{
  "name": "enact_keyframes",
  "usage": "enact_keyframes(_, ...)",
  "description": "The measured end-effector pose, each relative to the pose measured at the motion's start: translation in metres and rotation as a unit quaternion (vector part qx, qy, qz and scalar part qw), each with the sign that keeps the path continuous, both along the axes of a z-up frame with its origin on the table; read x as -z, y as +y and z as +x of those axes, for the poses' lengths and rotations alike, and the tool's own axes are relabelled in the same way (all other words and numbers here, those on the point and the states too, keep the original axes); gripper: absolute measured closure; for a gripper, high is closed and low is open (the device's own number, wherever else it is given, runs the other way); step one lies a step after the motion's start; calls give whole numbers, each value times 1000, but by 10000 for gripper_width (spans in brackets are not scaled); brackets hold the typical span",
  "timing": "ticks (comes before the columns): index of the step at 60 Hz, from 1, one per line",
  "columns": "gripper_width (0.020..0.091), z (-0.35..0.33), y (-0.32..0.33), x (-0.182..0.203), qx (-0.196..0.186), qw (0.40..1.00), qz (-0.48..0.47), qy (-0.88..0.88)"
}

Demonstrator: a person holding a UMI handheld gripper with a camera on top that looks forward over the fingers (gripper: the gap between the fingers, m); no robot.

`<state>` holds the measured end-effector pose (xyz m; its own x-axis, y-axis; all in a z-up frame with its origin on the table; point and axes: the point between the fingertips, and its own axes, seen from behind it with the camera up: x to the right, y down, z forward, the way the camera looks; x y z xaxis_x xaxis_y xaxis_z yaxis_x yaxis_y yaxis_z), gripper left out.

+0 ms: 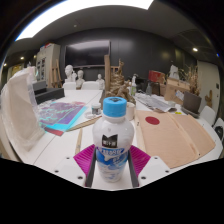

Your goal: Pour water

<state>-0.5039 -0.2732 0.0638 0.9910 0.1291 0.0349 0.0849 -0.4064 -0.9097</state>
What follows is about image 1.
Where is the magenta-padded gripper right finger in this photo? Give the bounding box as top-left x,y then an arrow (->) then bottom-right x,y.
128,144 -> 172,188

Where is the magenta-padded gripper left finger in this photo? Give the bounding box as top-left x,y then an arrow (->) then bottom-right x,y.
53,143 -> 98,188

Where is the white drink bottle blue cap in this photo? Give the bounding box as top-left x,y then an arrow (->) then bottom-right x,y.
92,96 -> 136,183

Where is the packaged paint brush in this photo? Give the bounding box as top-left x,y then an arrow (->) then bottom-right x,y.
66,114 -> 103,133

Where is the beige wooden drawing board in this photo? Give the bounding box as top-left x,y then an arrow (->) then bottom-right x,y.
134,109 -> 217,169

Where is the flat round red coaster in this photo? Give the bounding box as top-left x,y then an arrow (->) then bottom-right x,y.
145,115 -> 161,126

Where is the small white-lidded paint jar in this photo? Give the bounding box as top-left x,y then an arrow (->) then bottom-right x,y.
90,102 -> 102,116

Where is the grey printed newspaper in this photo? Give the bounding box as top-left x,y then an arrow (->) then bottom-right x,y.
134,92 -> 176,113

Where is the white spray bottle green label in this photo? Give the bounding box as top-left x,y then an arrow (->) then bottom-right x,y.
130,74 -> 138,98

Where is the black flat box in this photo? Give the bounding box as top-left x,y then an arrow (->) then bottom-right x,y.
32,79 -> 48,96
34,87 -> 66,105

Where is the white chair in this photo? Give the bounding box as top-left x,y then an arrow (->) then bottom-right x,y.
62,81 -> 78,91
81,80 -> 101,91
199,105 -> 217,127
213,117 -> 224,141

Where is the golden relief sculpture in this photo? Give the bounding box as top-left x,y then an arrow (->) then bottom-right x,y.
99,54 -> 137,106

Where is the brown cardboard box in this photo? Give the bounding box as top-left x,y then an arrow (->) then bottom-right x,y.
163,77 -> 191,107

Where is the dark pot with dried plant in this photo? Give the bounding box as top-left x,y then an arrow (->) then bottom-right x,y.
179,64 -> 203,118

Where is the white plaster bust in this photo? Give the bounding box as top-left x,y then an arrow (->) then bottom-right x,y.
95,73 -> 106,90
64,64 -> 77,84
75,69 -> 86,89

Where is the plastic-wrapped white canvas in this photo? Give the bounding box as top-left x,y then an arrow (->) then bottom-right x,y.
0,66 -> 46,153

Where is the red box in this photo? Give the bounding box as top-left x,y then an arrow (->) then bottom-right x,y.
148,69 -> 167,84

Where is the wooden easel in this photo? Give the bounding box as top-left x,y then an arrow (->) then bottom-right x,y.
49,58 -> 64,89

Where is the white cabinet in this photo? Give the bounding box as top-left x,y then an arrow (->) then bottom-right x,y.
34,42 -> 62,88

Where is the long ceiling light panel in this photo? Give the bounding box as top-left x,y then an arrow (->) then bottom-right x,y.
14,0 -> 154,42

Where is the wooden wall figure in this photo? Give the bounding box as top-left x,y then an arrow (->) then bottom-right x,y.
204,89 -> 214,108

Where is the large black wall screen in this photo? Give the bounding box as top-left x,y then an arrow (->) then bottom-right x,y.
64,39 -> 111,69

